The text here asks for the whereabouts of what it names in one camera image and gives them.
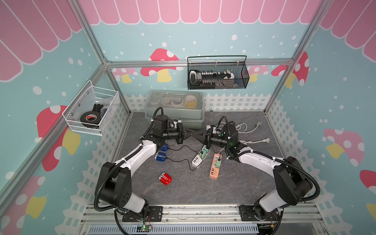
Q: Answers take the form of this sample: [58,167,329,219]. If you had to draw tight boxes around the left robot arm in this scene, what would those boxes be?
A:
[93,107,194,218]

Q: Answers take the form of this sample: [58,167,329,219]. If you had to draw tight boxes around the black USB cable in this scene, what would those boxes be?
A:
[166,157,196,171]
[168,139,200,155]

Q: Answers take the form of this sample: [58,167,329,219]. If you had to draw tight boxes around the white power cord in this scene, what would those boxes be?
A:
[234,121,262,135]
[240,137,271,146]

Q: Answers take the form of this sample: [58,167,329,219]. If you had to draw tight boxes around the white power strip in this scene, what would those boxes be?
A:
[192,153,204,168]

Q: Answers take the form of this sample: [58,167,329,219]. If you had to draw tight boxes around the white power cord front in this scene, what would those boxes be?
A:
[240,137,271,146]

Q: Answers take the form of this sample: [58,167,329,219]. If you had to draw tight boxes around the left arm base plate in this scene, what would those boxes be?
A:
[122,205,163,222]

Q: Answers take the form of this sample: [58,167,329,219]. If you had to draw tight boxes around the green translucent storage box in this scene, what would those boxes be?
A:
[144,90,205,129]

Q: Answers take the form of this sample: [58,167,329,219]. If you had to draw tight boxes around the green adapter front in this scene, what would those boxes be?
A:
[213,158,221,168]

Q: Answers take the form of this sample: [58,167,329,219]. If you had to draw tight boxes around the black wire mesh basket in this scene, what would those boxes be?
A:
[187,55,250,90]

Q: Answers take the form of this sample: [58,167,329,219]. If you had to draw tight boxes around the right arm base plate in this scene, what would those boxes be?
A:
[239,205,279,222]

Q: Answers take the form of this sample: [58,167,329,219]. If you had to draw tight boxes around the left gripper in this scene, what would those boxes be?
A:
[163,122,195,145]

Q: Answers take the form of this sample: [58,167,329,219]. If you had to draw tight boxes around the black tape roll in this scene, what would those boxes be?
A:
[80,111,102,128]

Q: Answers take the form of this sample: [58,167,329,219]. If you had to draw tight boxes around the white wire basket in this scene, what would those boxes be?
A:
[62,81,120,136]

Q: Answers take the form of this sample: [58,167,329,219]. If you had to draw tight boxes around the orange power strip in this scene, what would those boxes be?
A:
[209,153,222,179]

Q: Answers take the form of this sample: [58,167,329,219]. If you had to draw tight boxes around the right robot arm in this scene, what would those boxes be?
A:
[193,116,321,220]

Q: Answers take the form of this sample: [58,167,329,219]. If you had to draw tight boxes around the white power cord rear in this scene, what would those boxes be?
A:
[234,121,262,135]

